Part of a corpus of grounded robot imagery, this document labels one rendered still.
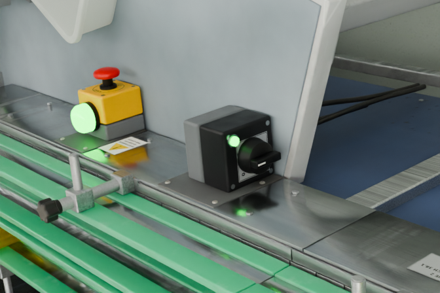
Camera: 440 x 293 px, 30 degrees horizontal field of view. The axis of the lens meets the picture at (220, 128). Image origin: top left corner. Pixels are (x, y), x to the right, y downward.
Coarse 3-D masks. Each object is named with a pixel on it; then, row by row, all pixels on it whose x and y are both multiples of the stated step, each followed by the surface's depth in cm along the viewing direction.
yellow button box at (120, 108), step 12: (120, 84) 125; (132, 84) 124; (84, 96) 123; (96, 96) 120; (108, 96) 120; (120, 96) 121; (132, 96) 123; (96, 108) 121; (108, 108) 120; (120, 108) 122; (132, 108) 123; (108, 120) 121; (120, 120) 123; (132, 120) 124; (96, 132) 123; (108, 132) 121; (120, 132) 123; (132, 132) 124
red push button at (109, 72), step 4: (100, 68) 123; (104, 68) 123; (108, 68) 123; (112, 68) 123; (116, 68) 123; (96, 72) 122; (100, 72) 122; (104, 72) 121; (108, 72) 121; (112, 72) 122; (116, 72) 122; (96, 76) 122; (100, 76) 121; (104, 76) 121; (108, 76) 121; (112, 76) 121; (116, 76) 122; (104, 80) 123; (108, 80) 123; (112, 80) 123; (104, 84) 123; (108, 84) 123; (112, 84) 123
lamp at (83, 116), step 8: (88, 104) 121; (72, 112) 121; (80, 112) 120; (88, 112) 120; (96, 112) 121; (72, 120) 122; (80, 120) 120; (88, 120) 120; (96, 120) 121; (80, 128) 121; (88, 128) 121; (96, 128) 122
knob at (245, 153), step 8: (248, 144) 99; (256, 144) 98; (264, 144) 99; (240, 152) 99; (248, 152) 98; (256, 152) 98; (264, 152) 99; (272, 152) 99; (240, 160) 99; (248, 160) 98; (256, 160) 97; (264, 160) 98; (272, 160) 99; (240, 168) 100; (248, 168) 99; (256, 168) 97; (264, 168) 100
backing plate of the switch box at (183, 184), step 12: (168, 180) 105; (180, 180) 105; (192, 180) 105; (264, 180) 103; (276, 180) 102; (180, 192) 101; (192, 192) 101; (204, 192) 101; (216, 192) 100; (240, 192) 100; (204, 204) 98; (216, 204) 97
